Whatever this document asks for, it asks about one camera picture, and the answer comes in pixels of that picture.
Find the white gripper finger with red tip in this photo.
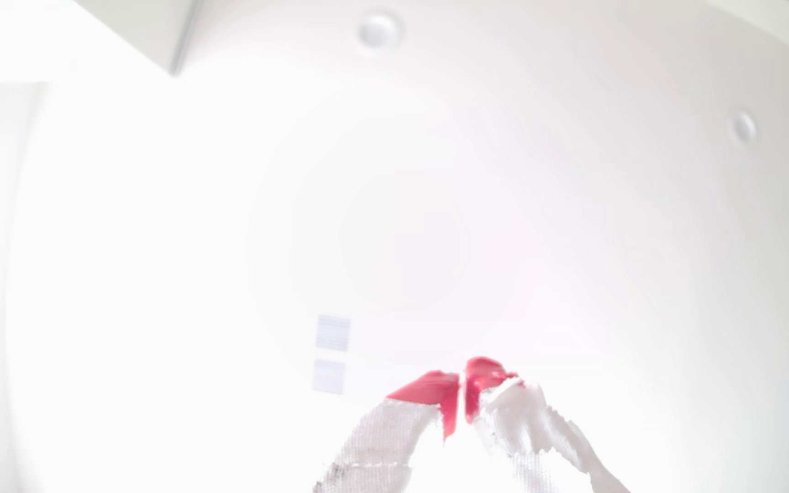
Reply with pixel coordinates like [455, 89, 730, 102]
[312, 370, 462, 493]
[463, 356, 633, 493]

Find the grey rectangular wall vent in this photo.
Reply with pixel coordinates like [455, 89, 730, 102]
[311, 359, 347, 396]
[316, 314, 352, 352]

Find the round white ceiling light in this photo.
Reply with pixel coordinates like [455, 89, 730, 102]
[357, 10, 405, 53]
[730, 110, 759, 146]

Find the white ceiling beam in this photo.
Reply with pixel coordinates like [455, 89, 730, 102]
[71, 0, 198, 77]

